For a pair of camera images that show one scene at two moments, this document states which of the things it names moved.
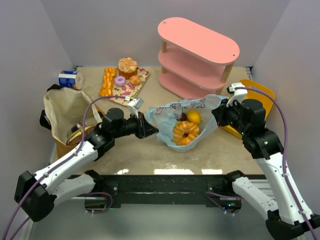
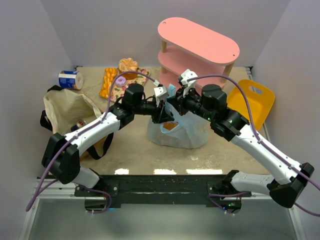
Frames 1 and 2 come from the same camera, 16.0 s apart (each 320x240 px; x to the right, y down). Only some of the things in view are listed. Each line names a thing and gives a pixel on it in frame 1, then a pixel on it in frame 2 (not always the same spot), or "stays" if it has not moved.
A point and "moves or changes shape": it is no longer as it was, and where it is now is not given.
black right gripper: [219, 115] to [178, 100]
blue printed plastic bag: [183, 124] moves or changes shape
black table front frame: [165, 189] stays
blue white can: [72, 79] stays
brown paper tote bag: [63, 107] stays
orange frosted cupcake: [127, 67] stays
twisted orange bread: [106, 89] stays
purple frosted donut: [120, 81] stays
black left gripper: [142, 126] to [160, 113]
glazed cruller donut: [184, 132] to [169, 125]
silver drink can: [76, 126] stays
